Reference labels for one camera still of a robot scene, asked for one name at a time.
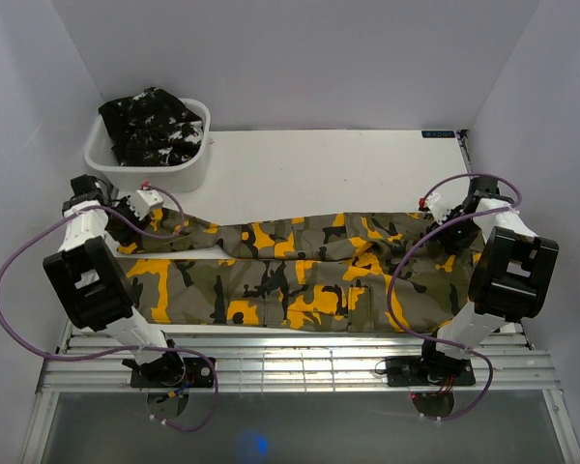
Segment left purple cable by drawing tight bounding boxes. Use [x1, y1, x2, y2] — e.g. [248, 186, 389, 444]
[0, 182, 219, 432]

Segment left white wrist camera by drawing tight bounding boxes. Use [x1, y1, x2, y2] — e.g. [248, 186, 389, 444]
[126, 183, 164, 221]

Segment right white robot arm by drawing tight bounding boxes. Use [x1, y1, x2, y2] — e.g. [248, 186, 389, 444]
[417, 175, 559, 384]

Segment dark blue table label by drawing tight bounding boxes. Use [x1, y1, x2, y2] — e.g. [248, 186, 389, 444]
[421, 130, 456, 139]

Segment yellow green camouflage trousers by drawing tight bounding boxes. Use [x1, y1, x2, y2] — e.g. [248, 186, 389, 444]
[118, 209, 484, 334]

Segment aluminium rail frame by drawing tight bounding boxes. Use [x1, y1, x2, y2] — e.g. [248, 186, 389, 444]
[38, 331, 560, 393]

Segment white plastic laundry basket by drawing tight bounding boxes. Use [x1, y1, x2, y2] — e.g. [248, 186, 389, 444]
[83, 98, 212, 193]

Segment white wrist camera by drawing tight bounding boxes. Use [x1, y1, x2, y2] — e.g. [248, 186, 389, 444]
[126, 183, 164, 221]
[419, 192, 455, 225]

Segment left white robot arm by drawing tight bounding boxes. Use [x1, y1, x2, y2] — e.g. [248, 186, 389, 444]
[43, 175, 187, 387]

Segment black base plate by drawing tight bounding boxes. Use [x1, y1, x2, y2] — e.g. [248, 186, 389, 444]
[375, 356, 476, 387]
[129, 357, 215, 390]

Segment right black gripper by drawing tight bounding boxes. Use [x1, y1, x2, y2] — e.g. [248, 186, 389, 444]
[428, 207, 481, 257]

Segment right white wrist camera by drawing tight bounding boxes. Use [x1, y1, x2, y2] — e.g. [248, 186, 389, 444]
[419, 192, 455, 225]

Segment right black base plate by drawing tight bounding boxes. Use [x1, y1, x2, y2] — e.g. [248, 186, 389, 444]
[375, 356, 476, 387]

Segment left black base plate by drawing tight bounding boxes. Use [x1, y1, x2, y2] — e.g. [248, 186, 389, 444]
[129, 357, 215, 390]

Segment black white camouflage trousers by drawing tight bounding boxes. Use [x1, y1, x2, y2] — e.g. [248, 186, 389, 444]
[99, 87, 204, 167]

